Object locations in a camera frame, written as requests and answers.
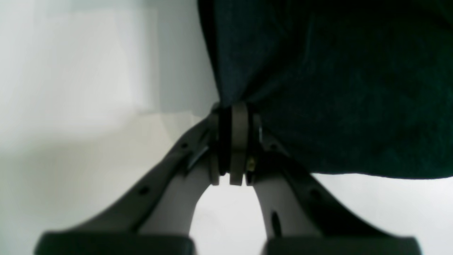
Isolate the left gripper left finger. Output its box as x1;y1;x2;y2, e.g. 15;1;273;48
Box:
35;105;231;255

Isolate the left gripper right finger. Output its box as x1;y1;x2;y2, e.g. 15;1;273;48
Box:
230;103;421;255

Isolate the black T-shirt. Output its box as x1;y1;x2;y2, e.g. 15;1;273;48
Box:
197;0;453;179

